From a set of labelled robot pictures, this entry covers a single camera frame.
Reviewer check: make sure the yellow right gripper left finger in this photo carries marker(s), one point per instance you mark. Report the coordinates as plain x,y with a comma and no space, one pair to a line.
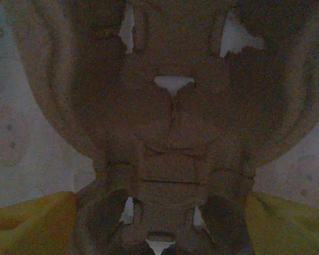
29,228

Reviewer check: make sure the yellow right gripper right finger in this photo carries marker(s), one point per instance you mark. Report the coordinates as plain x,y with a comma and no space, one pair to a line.
289,228

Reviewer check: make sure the pulp cup carrier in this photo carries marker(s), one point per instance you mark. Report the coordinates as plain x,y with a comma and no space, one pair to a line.
170,119

